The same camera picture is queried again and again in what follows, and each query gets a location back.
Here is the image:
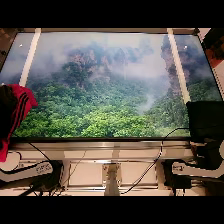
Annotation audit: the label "dark pants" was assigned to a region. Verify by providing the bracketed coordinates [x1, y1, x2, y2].
[0, 84, 19, 143]

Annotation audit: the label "red garment with black stripes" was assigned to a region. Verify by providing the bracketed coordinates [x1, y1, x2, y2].
[0, 83, 39, 164]

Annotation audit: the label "silver frame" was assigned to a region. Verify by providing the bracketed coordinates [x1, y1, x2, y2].
[0, 139, 224, 197]

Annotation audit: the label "black cable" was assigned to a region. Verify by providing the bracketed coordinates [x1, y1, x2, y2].
[27, 142, 54, 164]
[119, 126, 190, 195]

